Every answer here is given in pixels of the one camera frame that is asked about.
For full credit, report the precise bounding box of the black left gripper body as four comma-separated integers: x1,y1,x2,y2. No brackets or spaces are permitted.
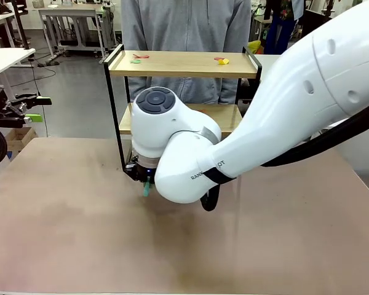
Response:
0,103,27,128

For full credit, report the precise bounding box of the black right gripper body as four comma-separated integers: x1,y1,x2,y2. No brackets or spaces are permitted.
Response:
125,154,157,184

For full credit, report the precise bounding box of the brown cardboard box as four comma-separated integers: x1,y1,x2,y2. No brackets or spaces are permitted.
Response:
6,127,38,151

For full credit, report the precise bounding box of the white desk with white legs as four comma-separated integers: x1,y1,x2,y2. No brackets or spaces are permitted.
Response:
0,48,37,105

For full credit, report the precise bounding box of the black pole stand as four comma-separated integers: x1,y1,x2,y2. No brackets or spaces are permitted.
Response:
12,0,31,50

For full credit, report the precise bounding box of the grey metal workbench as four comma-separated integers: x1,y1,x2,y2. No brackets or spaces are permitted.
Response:
38,7,117,61

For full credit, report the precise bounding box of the black office chair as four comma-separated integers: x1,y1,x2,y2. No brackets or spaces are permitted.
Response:
237,78,261,108

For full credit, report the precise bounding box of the person in grey hoodie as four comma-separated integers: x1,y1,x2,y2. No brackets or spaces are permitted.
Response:
121,0,252,105

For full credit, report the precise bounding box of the white desk with rounded corner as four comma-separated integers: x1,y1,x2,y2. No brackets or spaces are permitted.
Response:
254,53,284,102

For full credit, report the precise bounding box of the yellow plastic bag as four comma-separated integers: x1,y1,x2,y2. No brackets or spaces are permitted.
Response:
247,39,262,55

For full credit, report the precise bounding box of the person in blue trousers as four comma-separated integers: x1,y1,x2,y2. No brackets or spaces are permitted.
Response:
263,0,305,56

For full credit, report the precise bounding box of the black computer monitor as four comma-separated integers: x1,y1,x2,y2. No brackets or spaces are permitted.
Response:
301,9,333,39

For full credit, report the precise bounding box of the thin black floor cable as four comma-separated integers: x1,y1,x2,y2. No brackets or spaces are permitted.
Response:
27,57,58,138

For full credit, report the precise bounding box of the wooden shelf with black frame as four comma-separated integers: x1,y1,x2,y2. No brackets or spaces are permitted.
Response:
103,44,263,173

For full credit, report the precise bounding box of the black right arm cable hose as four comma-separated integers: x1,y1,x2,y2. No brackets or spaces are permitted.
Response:
200,103,369,212

